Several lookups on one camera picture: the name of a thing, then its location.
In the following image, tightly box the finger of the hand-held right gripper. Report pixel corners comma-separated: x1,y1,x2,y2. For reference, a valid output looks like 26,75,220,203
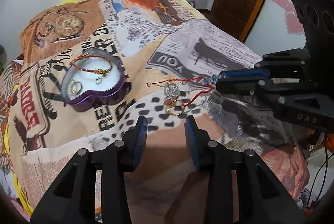
220,48,314,79
215,78,334,134

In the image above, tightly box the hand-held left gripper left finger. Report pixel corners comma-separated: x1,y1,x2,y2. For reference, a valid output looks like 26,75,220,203
30,115,149,224

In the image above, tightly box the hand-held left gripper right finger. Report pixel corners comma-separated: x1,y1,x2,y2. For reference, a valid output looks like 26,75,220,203
184,115,306,224

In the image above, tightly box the red string bracelet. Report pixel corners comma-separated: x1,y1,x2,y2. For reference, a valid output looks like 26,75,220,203
147,74,222,108

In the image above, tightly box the purple heart-shaped tin box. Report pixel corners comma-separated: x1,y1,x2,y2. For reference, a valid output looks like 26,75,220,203
62,47,126,112

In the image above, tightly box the silver ring pair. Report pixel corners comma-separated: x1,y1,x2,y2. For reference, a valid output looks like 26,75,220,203
68,80,83,96

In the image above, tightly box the red and gold braided bracelet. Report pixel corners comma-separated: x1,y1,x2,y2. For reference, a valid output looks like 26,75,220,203
70,54,114,76

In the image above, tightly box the printed blanket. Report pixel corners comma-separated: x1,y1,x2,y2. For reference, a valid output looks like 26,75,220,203
0,0,310,224

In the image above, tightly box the thin gold ring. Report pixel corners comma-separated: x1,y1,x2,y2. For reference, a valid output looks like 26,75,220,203
167,105,185,117

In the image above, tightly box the pink heart wall sticker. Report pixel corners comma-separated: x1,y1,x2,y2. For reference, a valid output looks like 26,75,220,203
269,0,306,35

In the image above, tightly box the wide silver ring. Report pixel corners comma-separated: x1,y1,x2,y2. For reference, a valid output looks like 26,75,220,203
164,83,181,97

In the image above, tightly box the black floor cable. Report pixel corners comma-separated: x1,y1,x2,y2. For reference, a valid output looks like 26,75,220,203
305,135,332,205

